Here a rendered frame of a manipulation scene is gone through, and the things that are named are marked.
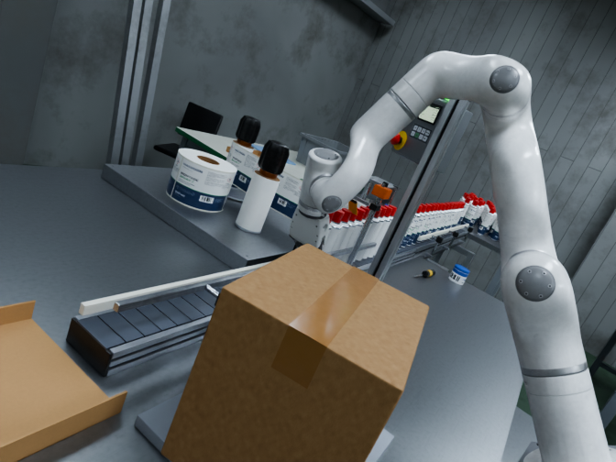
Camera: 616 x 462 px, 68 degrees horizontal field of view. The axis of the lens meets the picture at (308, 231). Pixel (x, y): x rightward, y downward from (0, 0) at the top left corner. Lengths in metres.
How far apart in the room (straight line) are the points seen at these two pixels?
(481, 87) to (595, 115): 4.65
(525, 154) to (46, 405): 0.94
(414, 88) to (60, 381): 0.88
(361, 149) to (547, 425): 0.67
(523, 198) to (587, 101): 4.68
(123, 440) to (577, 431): 0.78
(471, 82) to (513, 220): 0.29
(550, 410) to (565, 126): 4.77
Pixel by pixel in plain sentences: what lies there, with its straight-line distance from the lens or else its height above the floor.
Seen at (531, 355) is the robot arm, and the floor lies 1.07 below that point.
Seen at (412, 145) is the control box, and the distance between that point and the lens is 1.41.
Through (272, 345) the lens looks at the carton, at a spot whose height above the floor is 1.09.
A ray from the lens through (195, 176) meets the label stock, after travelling 1.50.
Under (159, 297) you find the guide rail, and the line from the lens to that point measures 0.83.
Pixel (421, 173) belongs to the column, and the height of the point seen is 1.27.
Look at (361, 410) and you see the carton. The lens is 0.56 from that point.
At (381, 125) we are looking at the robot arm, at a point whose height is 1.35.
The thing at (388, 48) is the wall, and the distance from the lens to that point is 6.52.
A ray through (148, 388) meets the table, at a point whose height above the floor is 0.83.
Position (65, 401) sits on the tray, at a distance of 0.80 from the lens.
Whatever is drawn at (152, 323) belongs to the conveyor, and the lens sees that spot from 0.91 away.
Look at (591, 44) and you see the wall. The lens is 5.81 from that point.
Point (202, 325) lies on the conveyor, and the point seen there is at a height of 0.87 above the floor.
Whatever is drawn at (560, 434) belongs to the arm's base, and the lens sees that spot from 1.05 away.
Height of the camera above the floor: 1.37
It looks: 16 degrees down
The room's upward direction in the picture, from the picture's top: 23 degrees clockwise
